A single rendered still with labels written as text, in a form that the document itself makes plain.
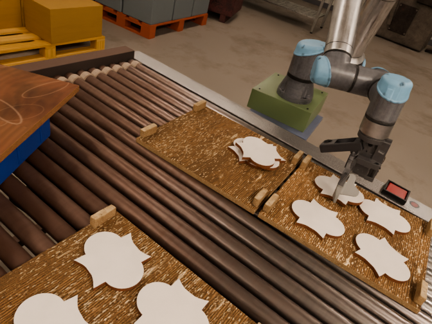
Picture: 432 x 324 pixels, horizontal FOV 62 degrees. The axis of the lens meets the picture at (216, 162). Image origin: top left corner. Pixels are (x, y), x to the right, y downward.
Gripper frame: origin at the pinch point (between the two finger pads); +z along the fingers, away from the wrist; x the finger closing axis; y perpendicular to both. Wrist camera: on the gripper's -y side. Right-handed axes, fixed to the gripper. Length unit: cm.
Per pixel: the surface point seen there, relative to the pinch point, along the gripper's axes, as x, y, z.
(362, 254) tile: -20.5, 12.0, 1.0
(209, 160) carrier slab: -17.0, -34.8, -1.6
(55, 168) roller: -49, -60, -2
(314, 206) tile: -13.1, -3.1, -0.2
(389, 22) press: 761, -83, 53
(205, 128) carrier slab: -3.2, -45.7, -2.5
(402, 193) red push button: 19.3, 17.1, 3.2
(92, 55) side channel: 2, -103, -9
